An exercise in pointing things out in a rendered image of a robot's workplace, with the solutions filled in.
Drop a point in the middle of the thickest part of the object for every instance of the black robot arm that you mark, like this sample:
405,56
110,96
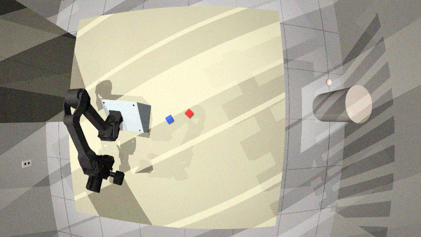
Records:
92,164

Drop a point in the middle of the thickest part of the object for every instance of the red block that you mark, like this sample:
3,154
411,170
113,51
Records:
189,113

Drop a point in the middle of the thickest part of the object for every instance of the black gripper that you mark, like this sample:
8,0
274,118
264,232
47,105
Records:
118,176

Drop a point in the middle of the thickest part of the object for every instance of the blue block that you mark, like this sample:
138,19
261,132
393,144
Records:
169,119

